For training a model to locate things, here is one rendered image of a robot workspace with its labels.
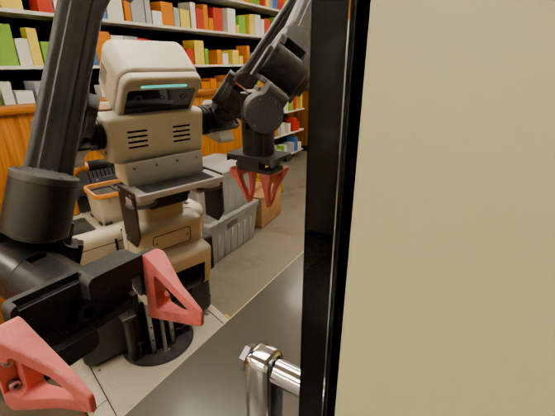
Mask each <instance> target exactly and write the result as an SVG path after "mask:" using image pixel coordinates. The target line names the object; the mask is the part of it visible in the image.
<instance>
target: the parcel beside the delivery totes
mask: <svg viewBox="0 0 555 416"><path fill-rule="evenodd" d="M254 199H257V200H259V205H258V206H257V212H256V221H255V227H257V228H260V229H262V228H263V227H264V226H265V225H267V224H268V223H269V222H270V221H271V220H273V219H274V218H275V217H276V216H277V215H279V214H280V213H281V185H280V187H279V188H278V190H277V194H276V196H275V199H274V202H273V205H272V206H270V207H267V205H266V201H265V198H264V194H263V188H262V184H261V182H256V183H255V189H254Z"/></svg>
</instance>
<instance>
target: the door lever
mask: <svg viewBox="0 0 555 416"><path fill-rule="evenodd" d="M240 369H242V370H244V371H245V387H246V405H247V416H282V407H283V390H285V391H287V392H289V393H290V394H292V395H295V396H296V397H298V398H299V390H300V367H299V366H297V365H295V364H293V363H291V362H288V361H286V360H284V359H283V355H282V351H281V350H279V349H278V348H276V347H274V346H272V345H270V344H268V343H263V342H260V343H257V344H256V345H255V344H253V343H252V344H249V345H246V346H245V348H244V350H243V352H242V353H241V355H240Z"/></svg>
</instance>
